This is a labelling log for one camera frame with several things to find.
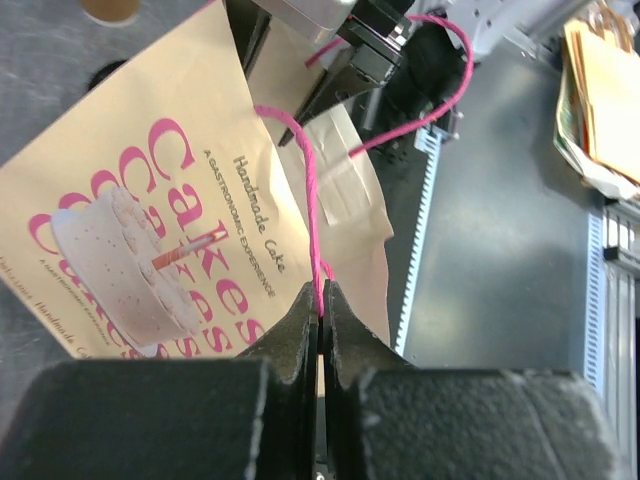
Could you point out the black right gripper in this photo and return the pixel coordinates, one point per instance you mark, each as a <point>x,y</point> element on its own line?
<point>377,32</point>

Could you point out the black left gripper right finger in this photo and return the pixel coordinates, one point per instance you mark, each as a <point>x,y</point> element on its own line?
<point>351,350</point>

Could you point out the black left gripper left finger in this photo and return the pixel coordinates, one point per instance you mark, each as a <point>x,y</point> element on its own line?
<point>291,344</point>

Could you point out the pink and cream paper bag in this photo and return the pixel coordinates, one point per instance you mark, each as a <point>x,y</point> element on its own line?
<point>157,232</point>

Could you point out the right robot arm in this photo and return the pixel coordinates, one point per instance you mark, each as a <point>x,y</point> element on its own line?
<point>423,63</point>

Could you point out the stacked brown paper cups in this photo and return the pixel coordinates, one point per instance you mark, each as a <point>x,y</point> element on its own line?
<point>112,13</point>

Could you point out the paper bags stack outside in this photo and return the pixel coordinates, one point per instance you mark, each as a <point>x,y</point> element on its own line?
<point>597,112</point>

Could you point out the white slotted cable duct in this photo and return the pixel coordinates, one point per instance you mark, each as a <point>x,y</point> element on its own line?
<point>428,140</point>

